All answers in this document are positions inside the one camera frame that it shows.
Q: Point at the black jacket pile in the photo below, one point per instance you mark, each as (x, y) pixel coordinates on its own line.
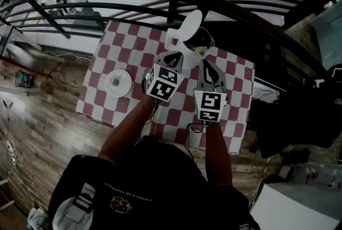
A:
(299, 122)

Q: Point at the white power strip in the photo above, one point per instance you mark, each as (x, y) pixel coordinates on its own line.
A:
(10, 147)

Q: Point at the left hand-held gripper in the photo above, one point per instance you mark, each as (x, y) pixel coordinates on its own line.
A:
(163, 85)

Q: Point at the person's right forearm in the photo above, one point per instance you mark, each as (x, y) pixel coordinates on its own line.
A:
(217, 154)

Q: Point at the person's left forearm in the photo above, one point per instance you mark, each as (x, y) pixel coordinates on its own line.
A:
(125, 130)

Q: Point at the black mesh waste bin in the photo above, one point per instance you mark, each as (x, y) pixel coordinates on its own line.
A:
(24, 79)

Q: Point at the pale crumpled cloth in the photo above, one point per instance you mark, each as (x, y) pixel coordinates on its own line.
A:
(37, 219)

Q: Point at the white plastic pitcher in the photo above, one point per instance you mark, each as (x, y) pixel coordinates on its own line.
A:
(191, 60)

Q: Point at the white round plate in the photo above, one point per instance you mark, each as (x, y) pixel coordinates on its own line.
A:
(123, 90)

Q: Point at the white bag red print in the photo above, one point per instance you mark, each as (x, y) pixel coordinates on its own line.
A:
(320, 175)

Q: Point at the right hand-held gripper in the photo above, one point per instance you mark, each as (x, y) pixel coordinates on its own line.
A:
(211, 103)

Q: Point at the red white checkered tablecloth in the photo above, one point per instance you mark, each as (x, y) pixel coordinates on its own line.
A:
(236, 90)

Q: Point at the person's black shirt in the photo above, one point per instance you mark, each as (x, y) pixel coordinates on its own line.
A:
(160, 183)

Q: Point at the white table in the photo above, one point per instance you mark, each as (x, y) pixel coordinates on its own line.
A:
(294, 210)

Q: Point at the brown wooden coat stand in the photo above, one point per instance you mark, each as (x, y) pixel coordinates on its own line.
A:
(26, 64)

